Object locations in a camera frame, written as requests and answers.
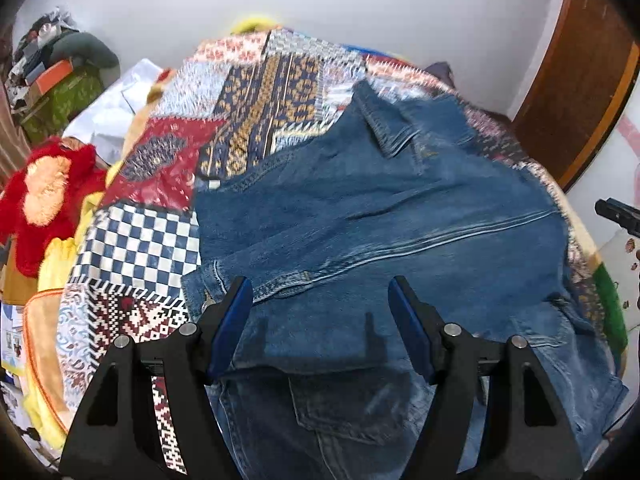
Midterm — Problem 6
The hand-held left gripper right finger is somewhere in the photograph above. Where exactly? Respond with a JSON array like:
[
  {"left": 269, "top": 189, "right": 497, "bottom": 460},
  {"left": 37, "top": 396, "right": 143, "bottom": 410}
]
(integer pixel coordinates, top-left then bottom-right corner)
[{"left": 387, "top": 275, "right": 586, "bottom": 480}]

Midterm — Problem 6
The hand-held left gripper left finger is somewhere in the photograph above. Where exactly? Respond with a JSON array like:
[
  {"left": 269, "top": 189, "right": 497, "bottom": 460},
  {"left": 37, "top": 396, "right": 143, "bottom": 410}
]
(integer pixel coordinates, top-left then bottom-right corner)
[{"left": 59, "top": 276, "right": 255, "bottom": 480}]

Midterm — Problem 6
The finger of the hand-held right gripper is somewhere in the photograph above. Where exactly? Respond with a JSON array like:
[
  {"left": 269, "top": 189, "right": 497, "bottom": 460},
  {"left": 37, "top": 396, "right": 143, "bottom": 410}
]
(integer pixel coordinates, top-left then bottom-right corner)
[{"left": 594, "top": 198, "right": 640, "bottom": 238}]

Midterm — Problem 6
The blue denim jacket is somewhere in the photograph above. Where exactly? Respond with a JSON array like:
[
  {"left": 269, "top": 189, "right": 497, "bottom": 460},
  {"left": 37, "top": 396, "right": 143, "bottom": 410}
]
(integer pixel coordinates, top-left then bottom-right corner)
[{"left": 181, "top": 80, "right": 630, "bottom": 480}]

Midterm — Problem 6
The pile of clothes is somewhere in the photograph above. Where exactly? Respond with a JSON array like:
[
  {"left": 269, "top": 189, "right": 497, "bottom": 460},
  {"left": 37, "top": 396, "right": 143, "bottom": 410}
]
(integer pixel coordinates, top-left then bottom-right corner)
[{"left": 6, "top": 7, "right": 81, "bottom": 111}]

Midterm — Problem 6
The brown wooden door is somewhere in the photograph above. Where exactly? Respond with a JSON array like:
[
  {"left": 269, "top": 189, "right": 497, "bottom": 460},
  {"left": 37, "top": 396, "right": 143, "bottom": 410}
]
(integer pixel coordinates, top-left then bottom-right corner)
[{"left": 510, "top": 0, "right": 640, "bottom": 195}]

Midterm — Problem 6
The printed cardboard box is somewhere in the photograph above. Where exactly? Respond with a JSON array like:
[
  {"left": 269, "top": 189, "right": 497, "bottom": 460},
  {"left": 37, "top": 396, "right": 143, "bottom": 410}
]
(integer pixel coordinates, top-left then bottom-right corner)
[{"left": 0, "top": 300, "right": 32, "bottom": 378}]

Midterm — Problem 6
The patchwork printed blanket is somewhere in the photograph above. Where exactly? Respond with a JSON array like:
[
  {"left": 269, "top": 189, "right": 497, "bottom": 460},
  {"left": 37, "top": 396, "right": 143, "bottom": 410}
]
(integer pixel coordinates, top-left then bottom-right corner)
[{"left": 57, "top": 27, "right": 628, "bottom": 478}]

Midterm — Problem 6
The grey bag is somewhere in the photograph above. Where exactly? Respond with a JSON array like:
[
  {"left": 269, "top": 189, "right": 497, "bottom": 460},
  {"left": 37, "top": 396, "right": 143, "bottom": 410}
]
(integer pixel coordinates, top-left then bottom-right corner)
[{"left": 424, "top": 61, "right": 457, "bottom": 88}]

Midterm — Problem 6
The red plush toy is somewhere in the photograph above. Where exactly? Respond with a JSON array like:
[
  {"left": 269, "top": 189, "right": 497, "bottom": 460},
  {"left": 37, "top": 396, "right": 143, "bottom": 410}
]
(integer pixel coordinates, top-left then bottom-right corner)
[{"left": 0, "top": 141, "right": 108, "bottom": 278}]

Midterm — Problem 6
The white cloth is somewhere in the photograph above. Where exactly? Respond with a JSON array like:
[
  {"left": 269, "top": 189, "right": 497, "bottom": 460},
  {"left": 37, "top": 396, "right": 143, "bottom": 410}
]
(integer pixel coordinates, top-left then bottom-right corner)
[{"left": 62, "top": 57, "right": 173, "bottom": 161}]

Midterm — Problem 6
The green patterned box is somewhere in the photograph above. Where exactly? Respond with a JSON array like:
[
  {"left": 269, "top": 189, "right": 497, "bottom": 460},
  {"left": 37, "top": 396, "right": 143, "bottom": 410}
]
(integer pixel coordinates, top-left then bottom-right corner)
[{"left": 19, "top": 67, "right": 107, "bottom": 145}]

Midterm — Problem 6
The striped brown curtain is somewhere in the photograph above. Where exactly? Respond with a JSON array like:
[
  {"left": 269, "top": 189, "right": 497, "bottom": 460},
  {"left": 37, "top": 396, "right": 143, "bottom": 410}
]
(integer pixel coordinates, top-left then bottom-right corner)
[{"left": 0, "top": 25, "right": 25, "bottom": 181}]

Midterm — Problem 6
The orange box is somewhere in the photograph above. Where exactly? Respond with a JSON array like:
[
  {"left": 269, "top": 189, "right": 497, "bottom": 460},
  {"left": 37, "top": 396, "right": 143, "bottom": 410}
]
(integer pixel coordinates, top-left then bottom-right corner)
[{"left": 36, "top": 59, "right": 77, "bottom": 96}]

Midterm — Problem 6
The grey green pillow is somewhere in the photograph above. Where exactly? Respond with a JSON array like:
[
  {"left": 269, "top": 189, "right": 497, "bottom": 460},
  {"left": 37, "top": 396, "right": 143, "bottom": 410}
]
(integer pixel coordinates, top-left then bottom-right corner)
[{"left": 50, "top": 32, "right": 121, "bottom": 70}]

